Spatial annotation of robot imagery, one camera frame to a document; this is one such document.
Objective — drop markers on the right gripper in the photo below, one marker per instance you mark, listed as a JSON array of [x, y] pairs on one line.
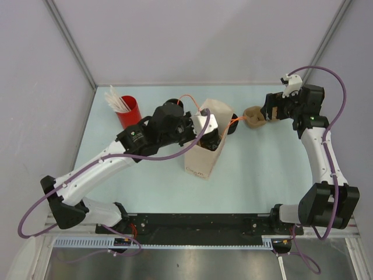
[[276, 100]]

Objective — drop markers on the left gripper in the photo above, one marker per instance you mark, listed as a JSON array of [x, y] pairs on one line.
[[187, 119]]

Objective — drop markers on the translucent dark single cup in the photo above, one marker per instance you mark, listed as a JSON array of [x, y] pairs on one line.
[[211, 140]]

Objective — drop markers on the black ribbed cup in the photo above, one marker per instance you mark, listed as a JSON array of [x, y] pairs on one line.
[[232, 126], [176, 101]]

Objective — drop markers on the translucent bag with orange handles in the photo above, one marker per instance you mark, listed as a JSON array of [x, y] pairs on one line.
[[202, 157]]

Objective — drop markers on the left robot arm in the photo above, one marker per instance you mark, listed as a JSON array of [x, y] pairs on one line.
[[168, 125]]

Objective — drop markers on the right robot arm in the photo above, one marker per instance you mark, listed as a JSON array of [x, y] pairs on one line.
[[331, 201]]

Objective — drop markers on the red cylindrical straw holder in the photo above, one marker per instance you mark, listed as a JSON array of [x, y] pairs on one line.
[[133, 116]]

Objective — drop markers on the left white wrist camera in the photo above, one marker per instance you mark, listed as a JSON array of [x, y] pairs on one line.
[[204, 121]]

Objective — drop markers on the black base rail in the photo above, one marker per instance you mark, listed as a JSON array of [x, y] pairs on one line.
[[204, 229]]

